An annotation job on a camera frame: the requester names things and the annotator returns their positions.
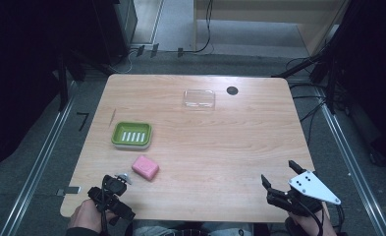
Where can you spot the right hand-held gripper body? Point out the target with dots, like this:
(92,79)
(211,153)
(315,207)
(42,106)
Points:
(306,191)

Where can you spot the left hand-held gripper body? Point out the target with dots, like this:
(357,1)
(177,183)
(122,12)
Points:
(118,208)

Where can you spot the pink soap bar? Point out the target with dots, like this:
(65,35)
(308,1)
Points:
(145,167)

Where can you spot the green soap dish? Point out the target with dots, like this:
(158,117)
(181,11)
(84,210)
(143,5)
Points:
(132,136)

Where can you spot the person's left hand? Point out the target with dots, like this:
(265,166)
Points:
(85,216)

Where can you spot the person's right hand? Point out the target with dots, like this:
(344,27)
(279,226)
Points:
(311,226)

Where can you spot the thin wooden stick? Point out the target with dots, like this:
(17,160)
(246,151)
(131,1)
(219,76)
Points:
(112,118)

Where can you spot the person's blue jeans legs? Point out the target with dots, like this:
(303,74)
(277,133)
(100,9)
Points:
(193,229)

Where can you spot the black round table grommet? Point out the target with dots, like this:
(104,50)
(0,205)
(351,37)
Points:
(232,90)

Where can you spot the black tripod stand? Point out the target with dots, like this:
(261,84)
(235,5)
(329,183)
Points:
(324,65)
(63,82)

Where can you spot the clear plastic lid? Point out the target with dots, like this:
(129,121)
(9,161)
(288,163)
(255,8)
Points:
(199,99)

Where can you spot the black power plug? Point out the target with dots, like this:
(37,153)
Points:
(140,50)
(180,52)
(154,50)

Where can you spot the black cabinet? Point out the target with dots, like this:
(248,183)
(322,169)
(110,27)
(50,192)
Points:
(115,29)

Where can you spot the light wooden furniture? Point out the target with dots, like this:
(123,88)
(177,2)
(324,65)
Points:
(265,10)

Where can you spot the small metal floor bracket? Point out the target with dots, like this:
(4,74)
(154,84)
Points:
(70,190)

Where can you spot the metal floor rail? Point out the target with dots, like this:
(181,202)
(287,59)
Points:
(38,170)
(354,167)

